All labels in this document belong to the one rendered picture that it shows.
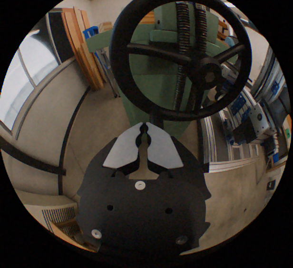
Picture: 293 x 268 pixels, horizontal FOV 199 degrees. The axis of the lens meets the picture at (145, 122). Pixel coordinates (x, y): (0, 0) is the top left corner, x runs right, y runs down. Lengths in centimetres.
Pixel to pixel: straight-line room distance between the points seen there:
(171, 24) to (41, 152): 137
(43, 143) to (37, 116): 32
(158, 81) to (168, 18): 24
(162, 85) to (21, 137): 132
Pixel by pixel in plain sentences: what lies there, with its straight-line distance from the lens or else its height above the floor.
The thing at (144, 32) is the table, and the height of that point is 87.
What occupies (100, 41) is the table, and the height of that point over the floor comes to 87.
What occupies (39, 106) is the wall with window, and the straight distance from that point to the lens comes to 129.
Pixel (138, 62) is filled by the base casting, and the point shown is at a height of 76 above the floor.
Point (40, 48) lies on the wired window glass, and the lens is 166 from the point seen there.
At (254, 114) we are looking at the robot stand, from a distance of 55.
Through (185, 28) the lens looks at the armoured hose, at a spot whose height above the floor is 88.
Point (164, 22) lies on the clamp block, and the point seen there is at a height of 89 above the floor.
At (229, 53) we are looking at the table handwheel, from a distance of 18.
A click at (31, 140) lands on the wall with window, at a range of 123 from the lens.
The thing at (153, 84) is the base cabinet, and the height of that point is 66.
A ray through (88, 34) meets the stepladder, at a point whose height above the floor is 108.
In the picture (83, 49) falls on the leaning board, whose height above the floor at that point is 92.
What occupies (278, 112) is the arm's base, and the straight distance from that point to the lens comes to 63.
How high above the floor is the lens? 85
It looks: 57 degrees down
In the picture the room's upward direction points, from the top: 6 degrees counter-clockwise
